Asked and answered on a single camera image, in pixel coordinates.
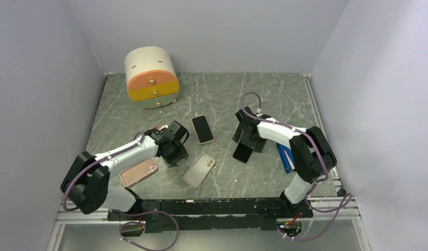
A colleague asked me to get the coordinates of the black phone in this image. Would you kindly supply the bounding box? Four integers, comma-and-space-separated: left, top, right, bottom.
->
233, 142, 253, 164
191, 115, 215, 144

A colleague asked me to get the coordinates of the black phone front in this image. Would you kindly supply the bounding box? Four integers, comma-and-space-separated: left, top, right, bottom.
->
191, 115, 215, 144

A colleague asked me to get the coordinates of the beige phone case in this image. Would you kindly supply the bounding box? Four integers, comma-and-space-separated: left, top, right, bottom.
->
183, 153, 216, 187

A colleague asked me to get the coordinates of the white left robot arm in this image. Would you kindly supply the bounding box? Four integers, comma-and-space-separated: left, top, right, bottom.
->
60, 121, 189, 220

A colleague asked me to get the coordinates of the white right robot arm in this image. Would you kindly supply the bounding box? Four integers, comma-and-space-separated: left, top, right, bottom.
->
232, 107, 337, 217

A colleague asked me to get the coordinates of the pink phone case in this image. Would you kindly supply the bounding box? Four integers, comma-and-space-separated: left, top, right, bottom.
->
120, 158, 159, 187

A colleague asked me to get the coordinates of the cream round drawer box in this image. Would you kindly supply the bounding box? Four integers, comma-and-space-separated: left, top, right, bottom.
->
124, 46, 180, 109

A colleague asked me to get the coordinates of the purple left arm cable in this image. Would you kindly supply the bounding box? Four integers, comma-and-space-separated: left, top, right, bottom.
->
61, 131, 146, 212

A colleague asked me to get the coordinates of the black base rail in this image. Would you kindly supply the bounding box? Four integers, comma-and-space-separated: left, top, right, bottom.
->
107, 197, 313, 233

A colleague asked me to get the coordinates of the aluminium frame rail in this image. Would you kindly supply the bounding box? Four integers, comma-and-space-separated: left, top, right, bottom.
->
55, 206, 109, 225

